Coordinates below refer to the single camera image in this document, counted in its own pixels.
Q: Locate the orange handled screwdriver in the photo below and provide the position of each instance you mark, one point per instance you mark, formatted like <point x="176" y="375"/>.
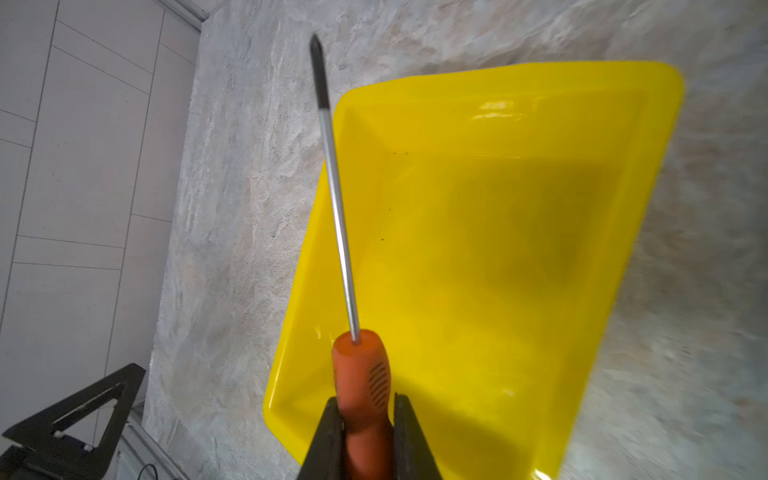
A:
<point x="361" y="367"/>

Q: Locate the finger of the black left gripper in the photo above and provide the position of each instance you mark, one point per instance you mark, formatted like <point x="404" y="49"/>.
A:
<point x="46" y="432"/>

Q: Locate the aluminium front rail frame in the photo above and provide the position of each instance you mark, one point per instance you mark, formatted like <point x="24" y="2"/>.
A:
<point x="139" y="456"/>

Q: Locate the yellow plastic bin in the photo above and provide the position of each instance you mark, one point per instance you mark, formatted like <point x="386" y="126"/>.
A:
<point x="491" y="214"/>

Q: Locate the aluminium left corner post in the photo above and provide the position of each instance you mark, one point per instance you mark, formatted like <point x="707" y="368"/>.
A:
<point x="188" y="11"/>

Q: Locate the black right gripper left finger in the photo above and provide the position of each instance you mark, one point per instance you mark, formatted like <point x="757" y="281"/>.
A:
<point x="325" y="457"/>

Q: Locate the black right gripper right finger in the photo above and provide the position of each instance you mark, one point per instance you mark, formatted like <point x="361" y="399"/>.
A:
<point x="413" y="457"/>

